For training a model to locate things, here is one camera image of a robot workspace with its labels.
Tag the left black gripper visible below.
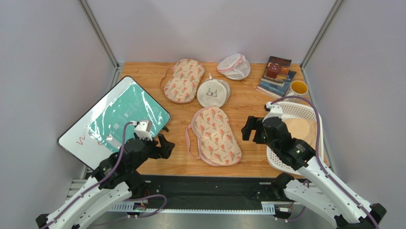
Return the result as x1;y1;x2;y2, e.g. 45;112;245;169
129;133;175;172

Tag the floral mesh laundry bag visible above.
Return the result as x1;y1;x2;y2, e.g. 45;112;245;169
161;58;205;104
185;106;243;167

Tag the beige padded bra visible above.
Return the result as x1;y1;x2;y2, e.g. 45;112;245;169
283;118;317;149

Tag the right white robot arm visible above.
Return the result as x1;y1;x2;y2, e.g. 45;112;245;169
242;116;387;229

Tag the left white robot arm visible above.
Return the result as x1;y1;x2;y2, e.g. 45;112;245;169
36;134;175;229

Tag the bottom blue book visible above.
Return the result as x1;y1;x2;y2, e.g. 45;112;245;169
256;71;297;99

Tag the white perforated plastic basket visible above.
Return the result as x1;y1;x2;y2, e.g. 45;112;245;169
266;102;316;176

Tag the round white mesh bag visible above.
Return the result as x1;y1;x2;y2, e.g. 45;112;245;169
196;73;231;108

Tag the teal sheet in plastic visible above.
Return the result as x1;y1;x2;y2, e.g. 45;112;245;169
87;83;171;153

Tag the top book dark cover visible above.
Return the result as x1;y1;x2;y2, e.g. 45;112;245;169
261;56;292;86

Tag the white yellow-inside mug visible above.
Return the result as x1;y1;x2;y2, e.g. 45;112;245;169
284;81;308;103

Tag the white pink-trimmed mesh bag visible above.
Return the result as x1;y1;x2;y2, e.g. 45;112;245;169
217;53;251;80

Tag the white drawing board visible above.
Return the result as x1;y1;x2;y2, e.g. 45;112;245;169
58;76;157;169

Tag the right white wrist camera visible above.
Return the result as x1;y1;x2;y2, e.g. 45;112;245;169
261;102;284;123

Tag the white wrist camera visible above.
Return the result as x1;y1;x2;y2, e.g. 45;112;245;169
261;102;284;123
130;119;153;141

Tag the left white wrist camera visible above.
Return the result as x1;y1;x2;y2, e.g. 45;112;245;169
130;119;153;141

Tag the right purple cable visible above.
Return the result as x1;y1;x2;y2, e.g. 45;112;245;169
269;95;381;229

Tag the purple cable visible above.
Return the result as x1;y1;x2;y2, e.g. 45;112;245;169
38;122;168;229
269;95;381;229

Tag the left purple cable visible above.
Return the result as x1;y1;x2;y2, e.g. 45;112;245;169
38;122;168;229

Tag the aluminium frame rail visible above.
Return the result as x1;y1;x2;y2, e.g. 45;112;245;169
56;178;362;229

